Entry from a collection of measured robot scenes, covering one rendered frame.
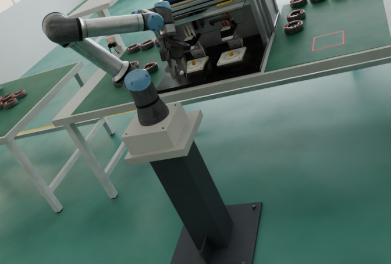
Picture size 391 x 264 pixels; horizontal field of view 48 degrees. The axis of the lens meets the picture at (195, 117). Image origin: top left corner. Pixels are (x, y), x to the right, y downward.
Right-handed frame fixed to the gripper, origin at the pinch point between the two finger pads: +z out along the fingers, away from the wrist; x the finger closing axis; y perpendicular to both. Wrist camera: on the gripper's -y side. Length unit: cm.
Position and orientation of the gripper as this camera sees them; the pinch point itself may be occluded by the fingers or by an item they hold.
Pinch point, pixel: (180, 75)
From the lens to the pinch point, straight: 206.1
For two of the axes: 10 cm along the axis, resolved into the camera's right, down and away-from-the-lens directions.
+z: 2.1, 9.8, 0.6
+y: -6.8, 1.1, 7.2
